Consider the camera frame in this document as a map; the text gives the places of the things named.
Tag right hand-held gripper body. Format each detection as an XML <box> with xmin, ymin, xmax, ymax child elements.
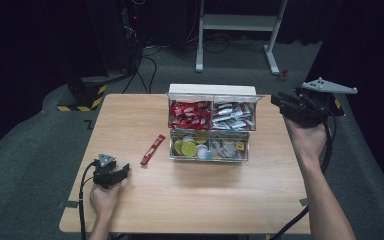
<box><xmin>288</xmin><ymin>76</ymin><xmax>359</xmax><ymax>130</ymax></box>

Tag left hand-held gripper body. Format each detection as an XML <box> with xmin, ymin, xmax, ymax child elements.
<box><xmin>92</xmin><ymin>152</ymin><xmax>125</xmax><ymax>191</ymax></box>

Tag red stick packet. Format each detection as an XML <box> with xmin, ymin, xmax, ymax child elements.
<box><xmin>139</xmin><ymin>133</ymin><xmax>167</xmax><ymax>167</ymax></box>

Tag clear organizer box white top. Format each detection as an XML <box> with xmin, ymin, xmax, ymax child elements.
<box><xmin>167</xmin><ymin>83</ymin><xmax>265</xmax><ymax>164</ymax></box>

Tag person's left hand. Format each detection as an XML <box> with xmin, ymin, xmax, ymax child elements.
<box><xmin>88</xmin><ymin>181</ymin><xmax>123</xmax><ymax>218</ymax></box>

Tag person's right hand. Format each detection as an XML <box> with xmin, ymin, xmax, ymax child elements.
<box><xmin>283</xmin><ymin>115</ymin><xmax>328</xmax><ymax>163</ymax></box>

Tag small red floor object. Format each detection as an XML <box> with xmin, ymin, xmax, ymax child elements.
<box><xmin>277</xmin><ymin>68</ymin><xmax>290</xmax><ymax>83</ymax></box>

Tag pile of silver packets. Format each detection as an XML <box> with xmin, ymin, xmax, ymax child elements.
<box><xmin>212</xmin><ymin>101</ymin><xmax>257</xmax><ymax>131</ymax></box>

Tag green round capsule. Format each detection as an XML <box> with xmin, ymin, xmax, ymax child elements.
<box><xmin>193</xmin><ymin>131</ymin><xmax>211</xmax><ymax>145</ymax></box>
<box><xmin>180</xmin><ymin>141</ymin><xmax>199</xmax><ymax>158</ymax></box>
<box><xmin>173</xmin><ymin>138</ymin><xmax>184</xmax><ymax>157</ymax></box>

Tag heap of grey sachets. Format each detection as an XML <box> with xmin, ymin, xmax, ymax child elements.
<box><xmin>210</xmin><ymin>137</ymin><xmax>238</xmax><ymax>159</ymax></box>

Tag black yellow striped base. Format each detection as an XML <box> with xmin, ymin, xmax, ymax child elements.
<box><xmin>56</xmin><ymin>75</ymin><xmax>109</xmax><ymax>113</ymax></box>

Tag pile of red packets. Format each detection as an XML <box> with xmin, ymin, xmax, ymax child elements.
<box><xmin>168</xmin><ymin>100</ymin><xmax>213</xmax><ymax>131</ymax></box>

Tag white metal stand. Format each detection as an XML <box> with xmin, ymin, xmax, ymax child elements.
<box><xmin>195</xmin><ymin>0</ymin><xmax>290</xmax><ymax>76</ymax></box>

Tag dark equipment rack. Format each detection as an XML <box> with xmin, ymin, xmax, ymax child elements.
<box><xmin>118</xmin><ymin>0</ymin><xmax>145</xmax><ymax>75</ymax></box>

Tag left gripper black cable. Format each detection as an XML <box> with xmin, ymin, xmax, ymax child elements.
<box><xmin>78</xmin><ymin>160</ymin><xmax>100</xmax><ymax>240</ymax></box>

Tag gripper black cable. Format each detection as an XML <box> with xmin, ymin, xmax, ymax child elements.
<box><xmin>269</xmin><ymin>113</ymin><xmax>338</xmax><ymax>240</ymax></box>
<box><xmin>78</xmin><ymin>160</ymin><xmax>100</xmax><ymax>240</ymax></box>

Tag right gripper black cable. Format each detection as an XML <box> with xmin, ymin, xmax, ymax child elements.
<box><xmin>269</xmin><ymin>113</ymin><xmax>338</xmax><ymax>240</ymax></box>

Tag black floor cables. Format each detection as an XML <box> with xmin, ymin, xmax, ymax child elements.
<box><xmin>121</xmin><ymin>42</ymin><xmax>160</xmax><ymax>95</ymax></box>

